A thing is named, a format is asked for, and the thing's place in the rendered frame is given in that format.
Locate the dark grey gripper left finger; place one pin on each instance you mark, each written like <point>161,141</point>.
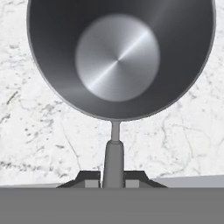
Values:
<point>87,178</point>

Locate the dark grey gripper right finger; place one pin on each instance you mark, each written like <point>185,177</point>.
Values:
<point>137,178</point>

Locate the grey steel measuring cup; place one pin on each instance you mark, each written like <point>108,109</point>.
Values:
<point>116,58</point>

